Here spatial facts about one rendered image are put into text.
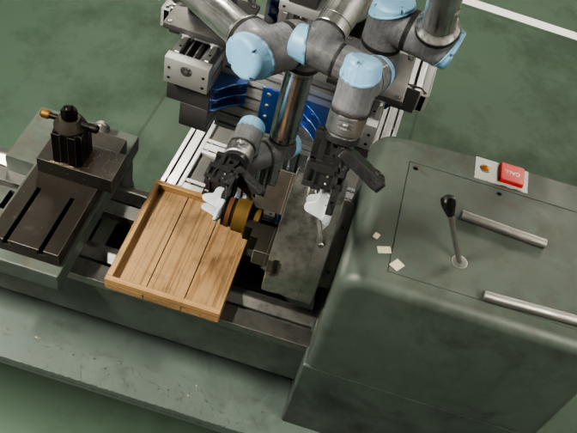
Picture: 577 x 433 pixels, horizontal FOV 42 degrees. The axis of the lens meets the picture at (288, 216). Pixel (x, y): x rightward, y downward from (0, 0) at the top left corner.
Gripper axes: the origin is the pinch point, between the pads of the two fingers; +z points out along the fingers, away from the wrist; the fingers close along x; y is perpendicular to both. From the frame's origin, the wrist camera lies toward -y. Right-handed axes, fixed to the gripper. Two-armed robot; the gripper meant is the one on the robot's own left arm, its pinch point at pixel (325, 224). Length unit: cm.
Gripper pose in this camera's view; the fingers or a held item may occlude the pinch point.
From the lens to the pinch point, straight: 153.9
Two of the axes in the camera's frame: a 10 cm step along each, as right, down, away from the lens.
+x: -1.6, 4.2, -9.0
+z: -2.4, 8.6, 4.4
